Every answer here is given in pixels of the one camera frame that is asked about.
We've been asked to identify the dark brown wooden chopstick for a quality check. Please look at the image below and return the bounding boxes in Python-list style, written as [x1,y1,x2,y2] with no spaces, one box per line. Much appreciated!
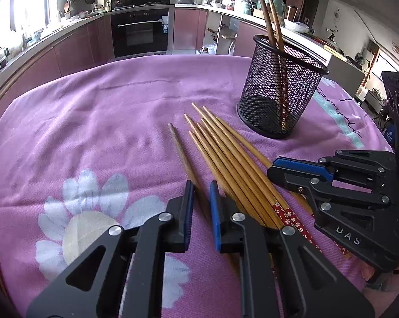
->
[168,123,211,222]

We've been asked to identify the pink lower kitchen cabinets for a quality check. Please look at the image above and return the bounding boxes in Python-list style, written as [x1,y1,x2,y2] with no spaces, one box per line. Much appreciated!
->
[0,4,264,117]

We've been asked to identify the bamboo chopstick on cloth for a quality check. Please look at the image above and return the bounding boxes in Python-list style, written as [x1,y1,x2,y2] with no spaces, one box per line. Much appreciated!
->
[196,123,276,229]
[189,131,264,225]
[192,104,288,229]
[183,113,280,229]

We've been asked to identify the bamboo chopstick floral end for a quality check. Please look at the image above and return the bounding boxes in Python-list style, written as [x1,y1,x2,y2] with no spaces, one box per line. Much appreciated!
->
[202,106,352,259]

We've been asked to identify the black mesh utensil cup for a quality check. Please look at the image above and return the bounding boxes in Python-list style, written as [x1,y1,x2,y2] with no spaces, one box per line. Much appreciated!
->
[237,34,329,139]

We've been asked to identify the pink floral tablecloth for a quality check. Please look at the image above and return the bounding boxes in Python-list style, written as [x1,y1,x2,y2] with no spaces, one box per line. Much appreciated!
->
[0,55,389,314]

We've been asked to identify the bamboo chopstick in cup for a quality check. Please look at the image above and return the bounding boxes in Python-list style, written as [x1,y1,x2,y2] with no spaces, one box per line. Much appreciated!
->
[259,0,288,131]
[269,0,284,52]

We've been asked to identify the black built-in oven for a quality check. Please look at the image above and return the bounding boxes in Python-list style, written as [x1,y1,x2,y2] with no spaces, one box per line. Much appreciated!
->
[110,9,168,58]

